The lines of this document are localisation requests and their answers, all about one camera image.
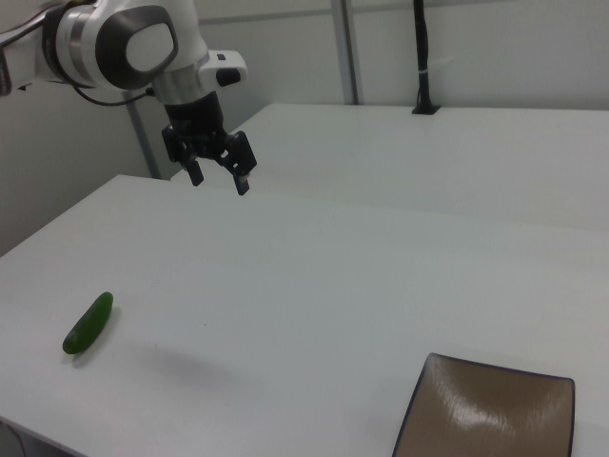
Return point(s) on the black pole with base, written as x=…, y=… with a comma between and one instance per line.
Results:
x=423, y=57

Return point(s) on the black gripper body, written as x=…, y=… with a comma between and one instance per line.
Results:
x=195, y=126

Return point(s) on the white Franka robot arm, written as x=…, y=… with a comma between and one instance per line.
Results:
x=147, y=47

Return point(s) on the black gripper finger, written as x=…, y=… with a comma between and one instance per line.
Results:
x=241, y=159
x=195, y=172

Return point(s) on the green cucumber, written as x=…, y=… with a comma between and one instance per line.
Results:
x=88, y=323

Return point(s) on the brown square ceramic plate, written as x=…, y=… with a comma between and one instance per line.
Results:
x=490, y=409

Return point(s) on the grey metal frame post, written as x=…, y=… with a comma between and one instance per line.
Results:
x=143, y=138
x=346, y=52

